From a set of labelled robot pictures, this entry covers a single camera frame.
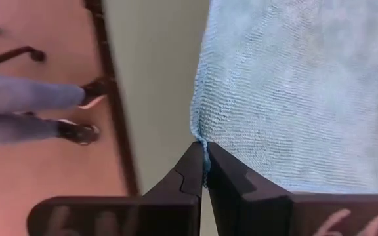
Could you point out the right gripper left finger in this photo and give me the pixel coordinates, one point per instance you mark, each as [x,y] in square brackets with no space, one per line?
[189,173]

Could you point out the black office chair base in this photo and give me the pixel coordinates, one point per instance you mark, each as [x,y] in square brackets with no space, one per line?
[12,55]

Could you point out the teal microfiber towel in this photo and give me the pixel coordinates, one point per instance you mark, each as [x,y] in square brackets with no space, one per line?
[290,98]

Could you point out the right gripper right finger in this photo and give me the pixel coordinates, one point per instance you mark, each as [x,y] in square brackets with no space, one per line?
[238,187]

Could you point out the person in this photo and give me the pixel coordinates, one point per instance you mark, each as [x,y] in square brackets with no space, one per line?
[12,95]

